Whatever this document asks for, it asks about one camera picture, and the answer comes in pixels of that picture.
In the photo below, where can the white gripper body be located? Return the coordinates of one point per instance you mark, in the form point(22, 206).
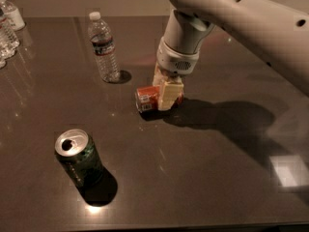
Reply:
point(174, 59)

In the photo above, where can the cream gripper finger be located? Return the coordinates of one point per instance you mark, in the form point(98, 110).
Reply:
point(160, 76)
point(169, 91)

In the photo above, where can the red coke can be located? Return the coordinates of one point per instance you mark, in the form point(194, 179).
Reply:
point(148, 99)

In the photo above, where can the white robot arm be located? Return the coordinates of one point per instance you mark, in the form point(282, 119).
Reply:
point(277, 34)

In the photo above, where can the green soda can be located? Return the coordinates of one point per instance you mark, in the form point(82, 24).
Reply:
point(78, 155)

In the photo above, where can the clear plastic water bottle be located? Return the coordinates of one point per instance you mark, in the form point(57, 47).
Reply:
point(104, 49)

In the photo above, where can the clear bottle at left edge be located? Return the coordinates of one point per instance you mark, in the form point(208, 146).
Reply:
point(8, 39)

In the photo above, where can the white labelled bottle at edge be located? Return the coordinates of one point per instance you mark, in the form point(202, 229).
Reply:
point(13, 14)

